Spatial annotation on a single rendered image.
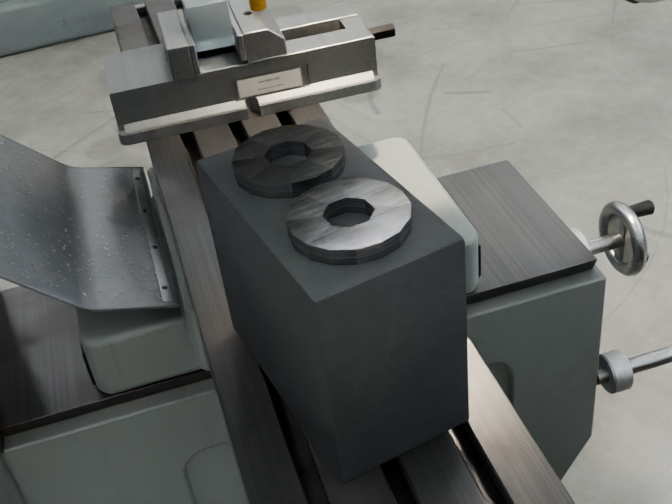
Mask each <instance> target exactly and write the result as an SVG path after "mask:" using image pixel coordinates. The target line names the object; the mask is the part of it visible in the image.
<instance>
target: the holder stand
mask: <svg viewBox="0 0 672 504"><path fill-rule="evenodd" d="M196 167H197V172H198V176H199V180H200V185H201V189H202V193H203V198H204V202H205V206H206V211H207V215H208V220H209V224H210V228H211V233H212V237H213V241H214V246H215V250H216V254H217V259H218V263H219V268H220V272H221V276H222V281H223V285H224V289H225V294H226V298H227V302H228V307H229V311H230V316H231V320H232V324H233V328H234V329H235V330H236V332H237V333H238V335H239V336H240V338H241V339H242V340H243V342H244V343H245V345H246V346H247V348H248V349H249V350H250V352H251V353H252V355H253V356H254V358H255V359H256V360H257V362H258V363H259V365H260V366H261V368H262V369H263V370H264V372H265V373H266V375H267V376H268V378H269V379H270V381H271V382H272V383H273V385H274V386H275V388H276V389H277V391H278V392H279V393H280V395H281V396H282V398H283V399H284V401H285V402H286V403H287V405H288V406H289V408H290V409H291V411H292V412H293V413H294V415H295V416H296V418H297V419H298V421H299V422H300V423H301V425H302V426H303V428H304V429H305V431H306V432H307V433H308V435H309V436H310V438H311V439H312V441H313V442H314V443H315V445H316V446H317V448H318V449H319V451H320V452H321V454H322V455H323V456H324V458H325V459H326V461H327V462H328V464H329V465H330V466H331V468H332V469H333V471H334V472H335V474H336V475H337V476H338V478H339V479H340V480H341V481H342V482H347V481H349V480H351V479H353V478H355V477H357V476H359V475H361V474H363V473H365V472H367V471H369V470H371V469H373V468H375V467H377V466H379V465H381V464H383V463H385V462H387V461H389V460H391V459H393V458H395V457H397V456H399V455H401V454H403V453H405V452H407V451H409V450H411V449H413V448H415V447H417V446H419V445H420V444H422V443H424V442H426V441H428V440H430V439H432V438H434V437H436V436H438V435H440V434H442V433H444V432H446V431H448V430H450V429H452V428H454V427H456V426H458V425H460V424H462V423H464V422H466V421H467V420H468V419H469V389H468V347H467V305H466V263H465V241H464V239H463V237H462V236H461V235H460V234H459V233H457V232H456V231H455V230H454V229H453V228H451V227H450V226H449V225H448V224H447V223H446V222H444V221H443V220H442V219H441V218H440V217H439V216H437V215H436V214H435V213H434V212H433V211H432V210H430V209H429V208H428V207H427V206H426V205H425V204H423V203H422V202H421V201H420V200H419V199H417V198H416V197H415V196H414V195H413V194H412V193H410V192H409V191H408V190H407V189H406V188H405V187H403V186H402V185H401V184H400V183H399V182H398V181H396V180H395V179H394V178H393V177H392V176H391V175H389V174H388V173H387V172H386V171H385V170H383V169H382V168H381V167H380V166H379V165H378V164H376V163H375V162H374V161H373V160H372V159H371V158H369V157H368V156H367V155H366V154H365V153H364V152H362V151H361V150H360V149H359V148H358V147H356V146H355V145H354V144H353V143H352V142H351V141H349V140H348V139H347V138H346V137H345V136H344V135H342V134H341V133H340V132H339V131H338V130H337V129H335V128H334V127H333V126H332V125H331V124H330V123H328V122H327V121H326V120H325V119H324V118H316V119H313V120H310V121H308V122H305V123H302V124H299V125H284V126H280V127H276V128H272V129H268V130H264V131H262V132H260V133H258V134H256V135H254V136H251V137H249V138H247V139H246V140H245V141H244V142H243V143H242V144H241V145H240V146H237V147H234V148H231V149H228V150H226V151H223V152H220V153H217V154H214V155H211V156H209V157H206V158H203V159H200V160H198V161H197V162H196Z"/></svg>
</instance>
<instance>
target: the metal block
mask: <svg viewBox="0 0 672 504"><path fill-rule="evenodd" d="M182 4H183V9H184V14H185V18H186V22H187V24H188V27H189V30H190V33H191V36H192V39H193V41H194V44H195V48H196V53H198V52H202V51H207V50H212V49H217V48H222V47H226V46H231V45H235V41H234V35H233V30H232V24H231V19H230V13H229V8H228V2H227V0H182Z"/></svg>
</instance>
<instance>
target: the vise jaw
mask: <svg viewBox="0 0 672 504"><path fill-rule="evenodd" d="M227 2H228V8H229V13H230V19H231V24H232V30H233V35H234V41H235V45H234V46H235V48H236V50H237V53H238V55H239V57H240V60H241V61H245V60H247V62H248V63H250V62H254V61H259V60H264V59H268V58H273V57H278V56H283V55H287V49H286V42H285V38H284V36H283V34H282V32H281V31H280V29H279V27H278V25H277V23H276V22H275V20H274V18H273V16H272V14H271V13H270V11H269V9H268V7H266V9H264V10H262V11H252V10H250V6H249V0H227Z"/></svg>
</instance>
